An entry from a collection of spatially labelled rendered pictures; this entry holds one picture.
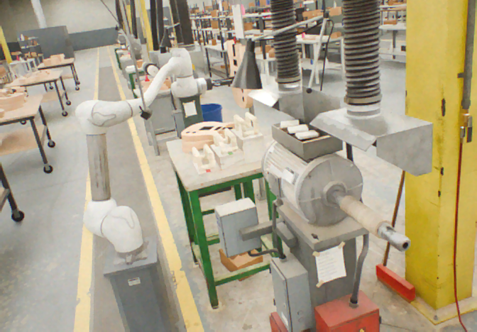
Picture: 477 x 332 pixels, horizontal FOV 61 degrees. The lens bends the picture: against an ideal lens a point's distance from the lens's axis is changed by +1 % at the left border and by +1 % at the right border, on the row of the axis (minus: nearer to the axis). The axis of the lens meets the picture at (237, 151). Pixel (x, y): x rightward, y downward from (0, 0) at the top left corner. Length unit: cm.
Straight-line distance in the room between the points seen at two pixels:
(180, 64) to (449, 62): 141
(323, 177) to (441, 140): 104
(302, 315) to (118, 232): 104
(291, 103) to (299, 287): 72
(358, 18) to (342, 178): 53
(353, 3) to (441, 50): 107
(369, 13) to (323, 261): 88
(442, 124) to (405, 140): 115
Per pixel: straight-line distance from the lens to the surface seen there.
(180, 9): 399
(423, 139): 118
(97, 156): 230
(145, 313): 245
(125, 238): 223
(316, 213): 143
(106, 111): 213
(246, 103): 248
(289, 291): 162
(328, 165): 139
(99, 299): 335
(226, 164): 256
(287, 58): 169
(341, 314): 164
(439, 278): 273
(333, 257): 159
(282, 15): 168
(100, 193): 235
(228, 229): 167
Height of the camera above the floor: 191
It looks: 20 degrees down
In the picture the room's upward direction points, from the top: 8 degrees counter-clockwise
